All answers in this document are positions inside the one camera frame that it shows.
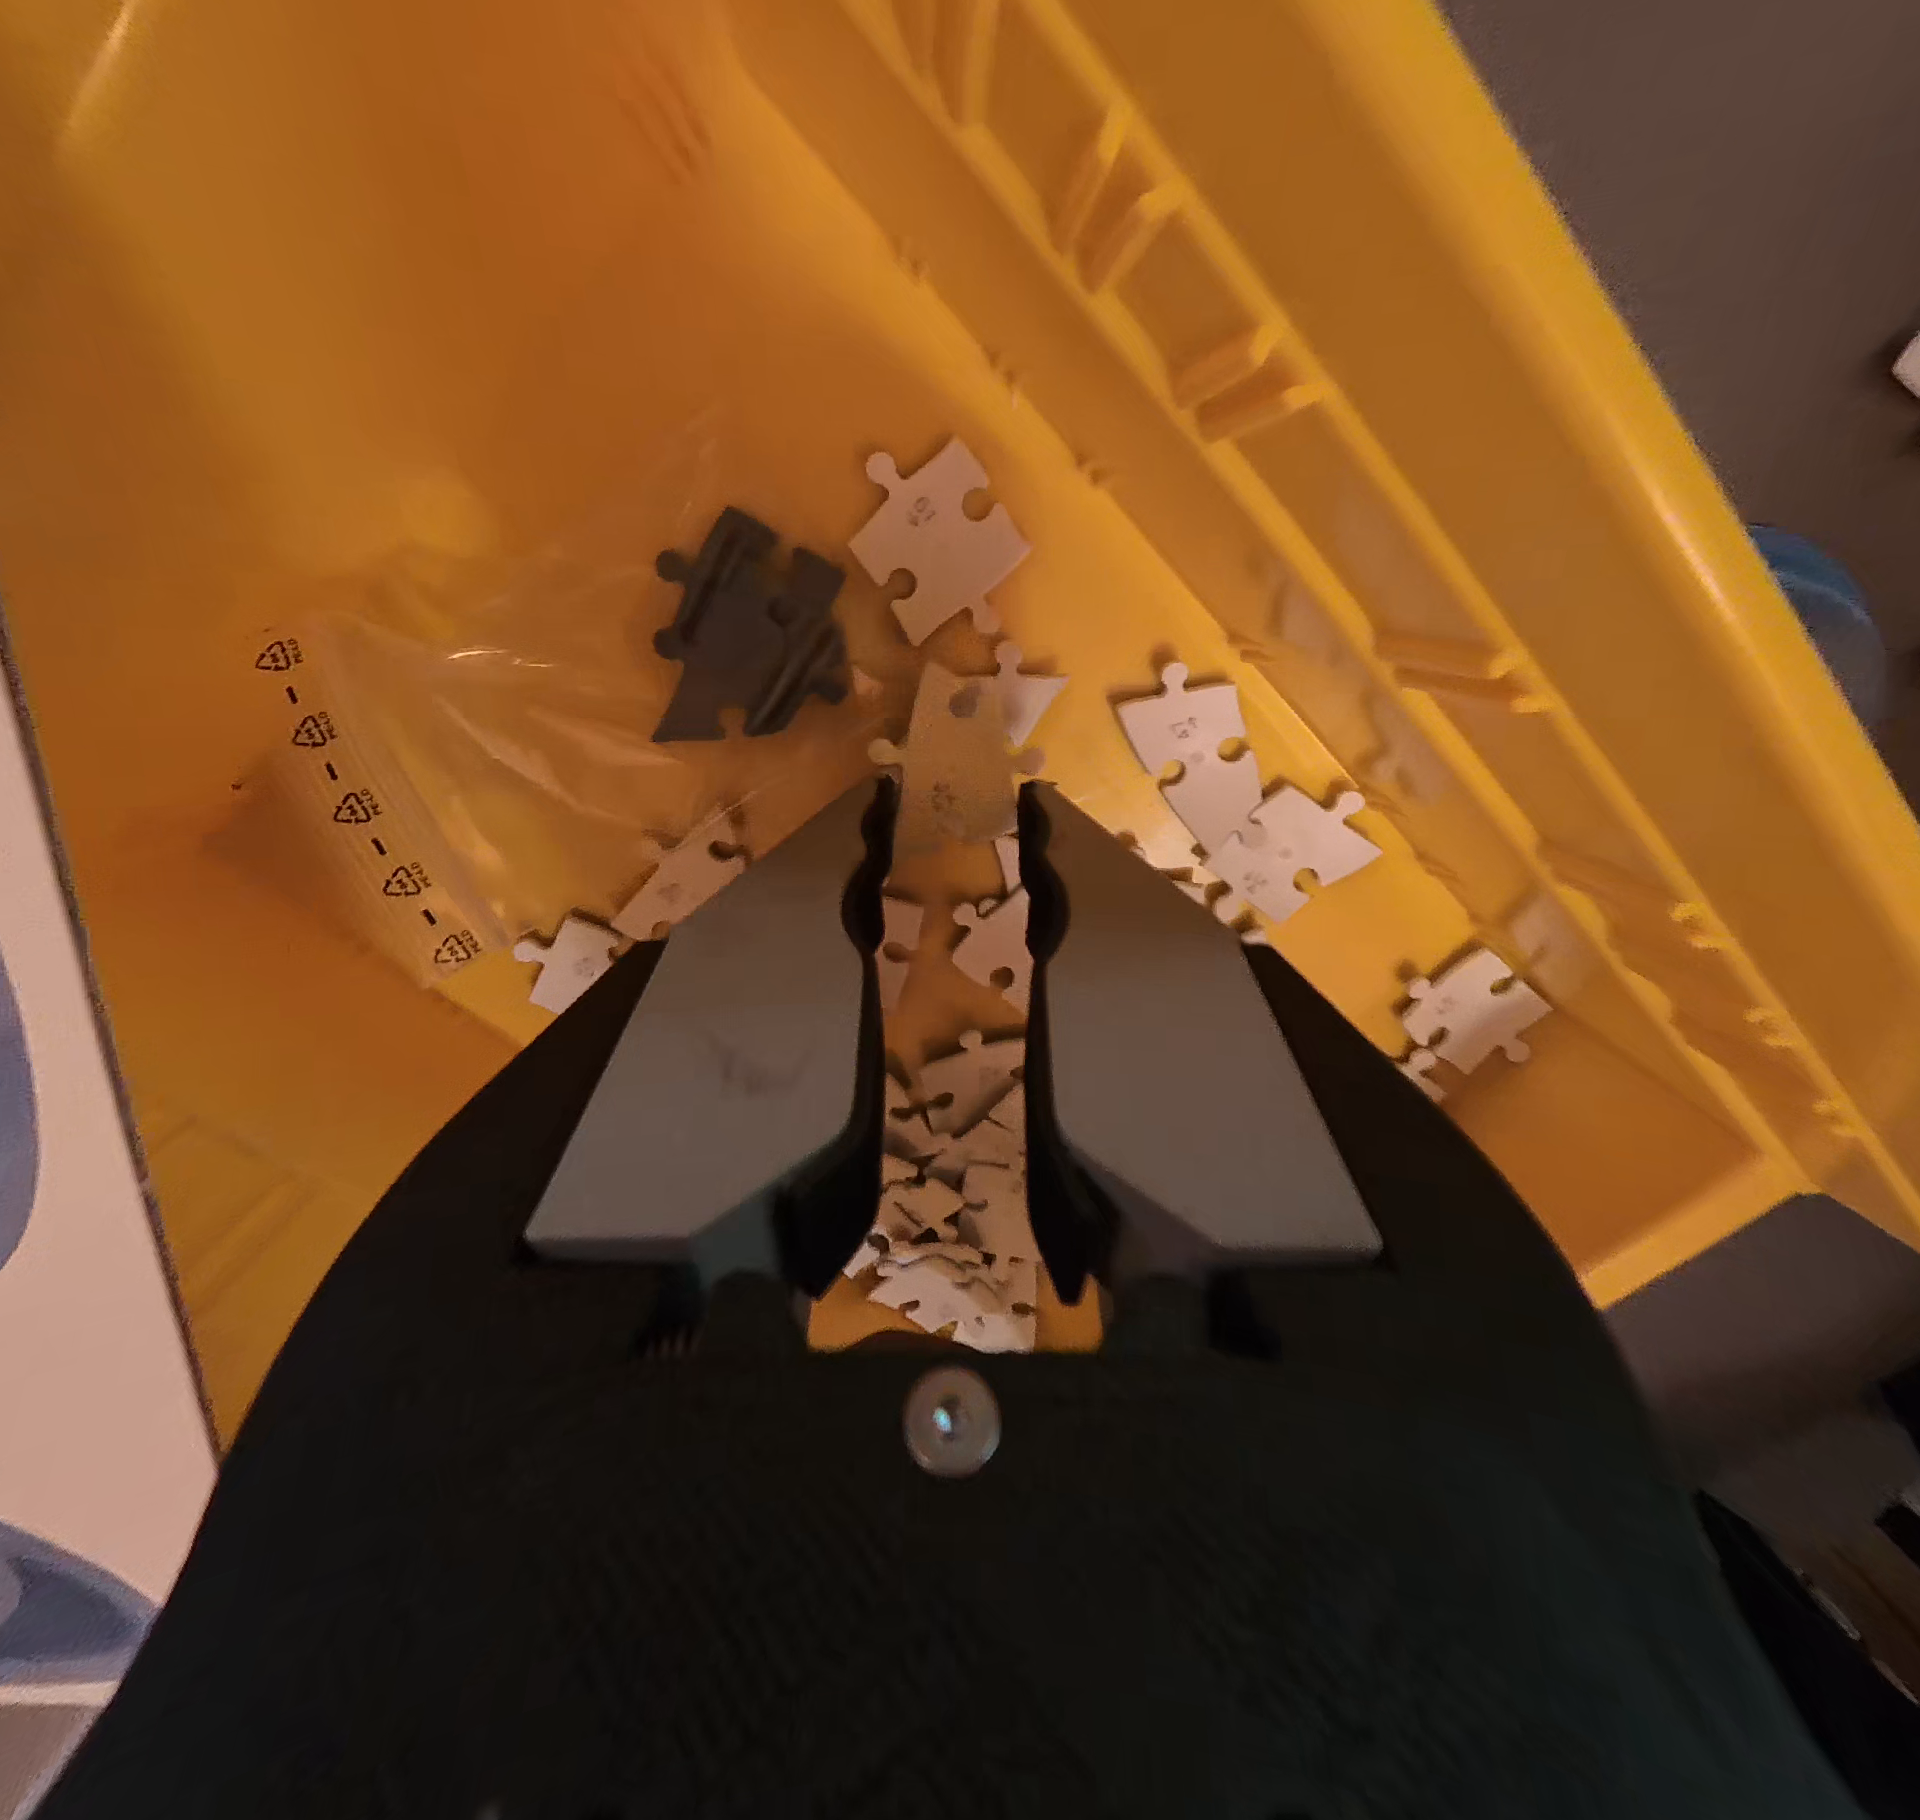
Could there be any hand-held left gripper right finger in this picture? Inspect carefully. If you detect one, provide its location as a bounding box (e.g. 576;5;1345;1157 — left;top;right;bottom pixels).
1016;782;1386;1306

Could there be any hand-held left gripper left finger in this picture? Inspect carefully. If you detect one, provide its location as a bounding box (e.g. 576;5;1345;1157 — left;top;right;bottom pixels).
521;775;897;1298

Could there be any single curved puzzle piece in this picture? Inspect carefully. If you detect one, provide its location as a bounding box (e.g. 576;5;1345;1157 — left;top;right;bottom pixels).
868;662;1052;862

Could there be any heap of puzzle pieces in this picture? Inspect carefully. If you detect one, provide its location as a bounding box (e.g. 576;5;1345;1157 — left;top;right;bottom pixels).
513;437;1552;1354

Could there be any yellow plastic bin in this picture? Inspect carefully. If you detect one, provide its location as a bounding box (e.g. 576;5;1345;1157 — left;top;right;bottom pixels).
0;0;1920;1448

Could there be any blue plastic ball stand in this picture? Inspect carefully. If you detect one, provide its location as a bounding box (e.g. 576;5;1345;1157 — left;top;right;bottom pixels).
1753;527;1887;720

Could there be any clear plastic bag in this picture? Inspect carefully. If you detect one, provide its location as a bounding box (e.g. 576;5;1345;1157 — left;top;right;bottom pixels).
201;500;720;1014

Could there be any printed white card sheet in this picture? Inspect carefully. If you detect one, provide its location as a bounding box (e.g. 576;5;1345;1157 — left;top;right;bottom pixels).
0;680;227;1689

